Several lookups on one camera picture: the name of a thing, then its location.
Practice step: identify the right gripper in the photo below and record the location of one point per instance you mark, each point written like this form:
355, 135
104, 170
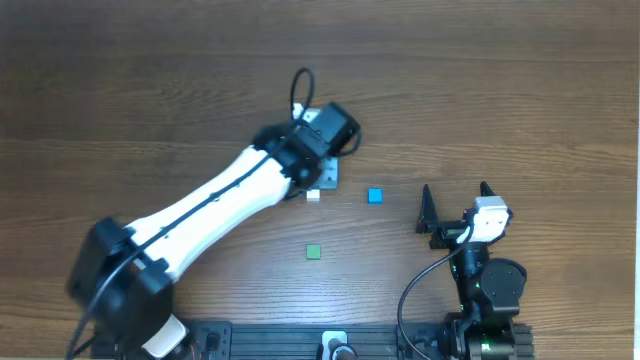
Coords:
447, 234

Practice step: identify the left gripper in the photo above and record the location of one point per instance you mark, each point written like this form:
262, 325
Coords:
330, 175

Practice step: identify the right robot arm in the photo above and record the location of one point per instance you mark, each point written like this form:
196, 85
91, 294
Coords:
500, 285

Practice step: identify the blue cube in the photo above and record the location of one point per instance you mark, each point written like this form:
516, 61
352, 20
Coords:
375, 195

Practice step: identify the green cube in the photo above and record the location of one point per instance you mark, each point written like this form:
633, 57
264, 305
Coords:
313, 251

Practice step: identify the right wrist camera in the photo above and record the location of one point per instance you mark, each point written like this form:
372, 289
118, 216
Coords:
490, 217

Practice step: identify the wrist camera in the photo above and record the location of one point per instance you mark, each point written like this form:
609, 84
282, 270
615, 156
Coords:
302, 113
490, 217

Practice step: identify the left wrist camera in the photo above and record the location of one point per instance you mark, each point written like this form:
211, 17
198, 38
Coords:
302, 113

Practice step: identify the mounting rail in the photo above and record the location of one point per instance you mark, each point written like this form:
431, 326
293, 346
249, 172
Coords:
280, 342

